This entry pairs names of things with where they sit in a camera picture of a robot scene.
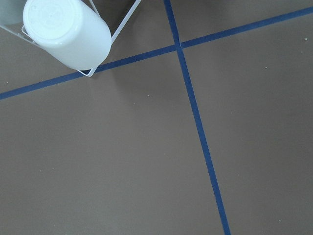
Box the white cup right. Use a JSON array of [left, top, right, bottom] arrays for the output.
[[23, 0, 112, 71]]

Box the white wire cup rack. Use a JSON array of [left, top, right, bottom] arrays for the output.
[[0, 0, 142, 78]]

